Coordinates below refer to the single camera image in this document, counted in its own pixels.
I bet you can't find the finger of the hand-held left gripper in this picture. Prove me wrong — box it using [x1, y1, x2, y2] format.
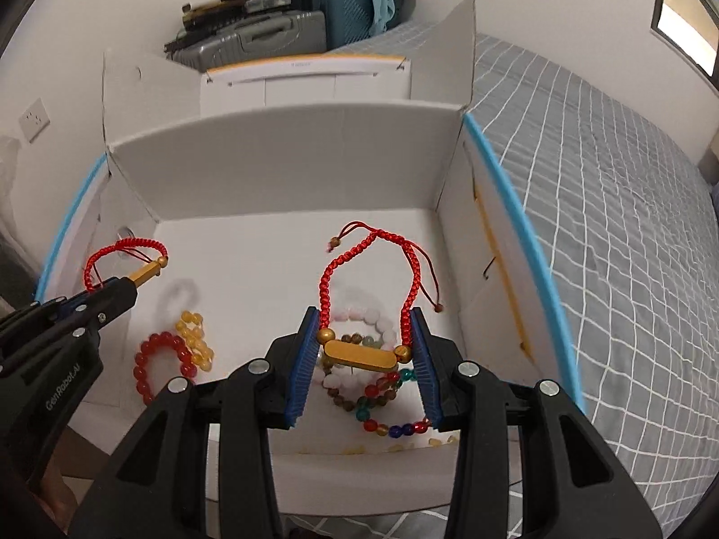
[73, 276, 138, 333]
[0, 297, 85, 368]

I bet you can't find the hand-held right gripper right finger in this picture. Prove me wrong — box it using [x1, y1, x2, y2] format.
[409, 308, 664, 539]

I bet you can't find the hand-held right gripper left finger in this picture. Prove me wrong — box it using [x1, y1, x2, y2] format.
[67, 308, 322, 539]

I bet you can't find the red cord bracelet gold tube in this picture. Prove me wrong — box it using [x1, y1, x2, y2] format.
[83, 239, 169, 294]

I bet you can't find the red cord bracelet gold bar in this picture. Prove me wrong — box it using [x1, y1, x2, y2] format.
[315, 221, 446, 374]

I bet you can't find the white cardboard box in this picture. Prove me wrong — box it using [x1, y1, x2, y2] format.
[34, 0, 588, 520]

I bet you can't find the person's left forearm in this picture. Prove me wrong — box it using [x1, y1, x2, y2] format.
[36, 449, 93, 539]

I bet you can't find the grey hard suitcase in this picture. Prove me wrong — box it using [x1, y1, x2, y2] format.
[169, 9, 328, 74]

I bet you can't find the pile of dark boxes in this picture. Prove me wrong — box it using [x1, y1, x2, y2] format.
[181, 0, 315, 31]

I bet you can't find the teal hard suitcase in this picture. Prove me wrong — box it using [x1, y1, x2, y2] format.
[311, 0, 405, 46]

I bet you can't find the teal cloth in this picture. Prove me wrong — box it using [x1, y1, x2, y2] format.
[365, 0, 397, 35]

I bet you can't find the dark framed window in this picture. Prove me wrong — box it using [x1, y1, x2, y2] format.
[650, 0, 719, 76]

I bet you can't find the brown bead bracelet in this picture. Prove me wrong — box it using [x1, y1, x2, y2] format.
[331, 334, 394, 413]

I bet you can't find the amber bead bracelet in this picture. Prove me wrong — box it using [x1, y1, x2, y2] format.
[387, 435, 458, 453]

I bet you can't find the multicolour bead bracelet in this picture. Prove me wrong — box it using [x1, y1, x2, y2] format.
[354, 367, 436, 439]

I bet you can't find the white pink bead bracelet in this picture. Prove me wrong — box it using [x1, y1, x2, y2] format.
[320, 303, 397, 399]

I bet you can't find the red bead bracelet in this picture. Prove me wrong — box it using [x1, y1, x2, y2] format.
[133, 332, 197, 405]

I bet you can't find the yellow bead bracelet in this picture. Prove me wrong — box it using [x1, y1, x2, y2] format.
[173, 310, 215, 372]

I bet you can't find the white wall socket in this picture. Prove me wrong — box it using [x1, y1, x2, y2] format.
[18, 98, 51, 141]

